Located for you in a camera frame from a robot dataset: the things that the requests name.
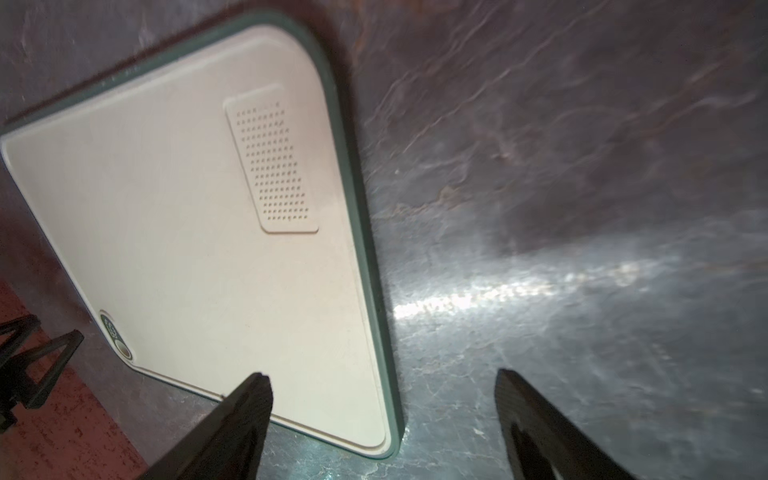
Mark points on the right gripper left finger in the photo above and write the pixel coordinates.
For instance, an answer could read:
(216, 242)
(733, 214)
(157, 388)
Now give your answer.
(228, 443)

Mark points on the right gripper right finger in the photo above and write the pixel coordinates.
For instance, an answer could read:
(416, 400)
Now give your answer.
(541, 443)

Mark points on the beige cutting board green rim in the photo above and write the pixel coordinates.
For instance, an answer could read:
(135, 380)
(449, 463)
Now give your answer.
(209, 208)

